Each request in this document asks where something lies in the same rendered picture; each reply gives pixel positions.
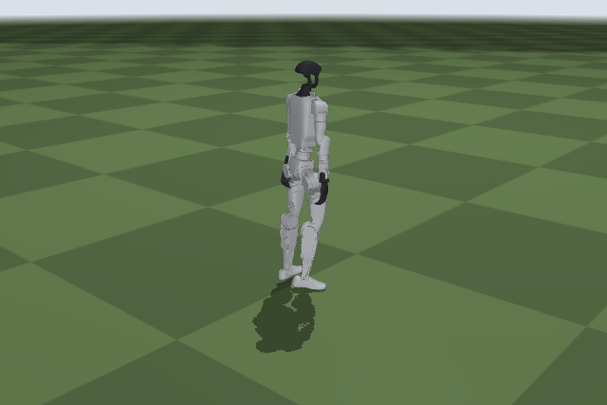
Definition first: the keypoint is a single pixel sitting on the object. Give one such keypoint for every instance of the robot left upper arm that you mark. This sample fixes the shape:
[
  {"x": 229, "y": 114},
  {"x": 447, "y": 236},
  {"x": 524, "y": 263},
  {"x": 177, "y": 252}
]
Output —
[{"x": 287, "y": 104}]

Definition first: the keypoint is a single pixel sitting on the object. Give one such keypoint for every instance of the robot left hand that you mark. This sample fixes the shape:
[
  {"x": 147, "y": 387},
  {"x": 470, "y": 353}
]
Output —
[{"x": 285, "y": 180}]

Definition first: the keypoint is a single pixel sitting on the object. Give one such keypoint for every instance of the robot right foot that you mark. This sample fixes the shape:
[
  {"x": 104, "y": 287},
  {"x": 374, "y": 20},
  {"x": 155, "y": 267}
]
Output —
[{"x": 311, "y": 283}]

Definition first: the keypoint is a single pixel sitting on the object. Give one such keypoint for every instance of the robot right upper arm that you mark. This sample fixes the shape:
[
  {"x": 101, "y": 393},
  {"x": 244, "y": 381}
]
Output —
[{"x": 319, "y": 109}]

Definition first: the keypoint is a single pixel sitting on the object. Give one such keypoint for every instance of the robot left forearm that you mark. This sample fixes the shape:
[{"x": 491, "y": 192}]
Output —
[{"x": 291, "y": 151}]

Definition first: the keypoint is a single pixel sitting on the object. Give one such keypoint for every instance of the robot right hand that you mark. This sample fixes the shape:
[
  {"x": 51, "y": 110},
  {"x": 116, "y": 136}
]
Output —
[{"x": 324, "y": 189}]

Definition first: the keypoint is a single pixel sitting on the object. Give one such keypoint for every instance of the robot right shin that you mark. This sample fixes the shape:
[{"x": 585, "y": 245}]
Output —
[{"x": 308, "y": 249}]

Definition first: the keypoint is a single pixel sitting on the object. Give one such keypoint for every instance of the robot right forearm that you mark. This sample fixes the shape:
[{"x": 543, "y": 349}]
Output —
[{"x": 323, "y": 161}]

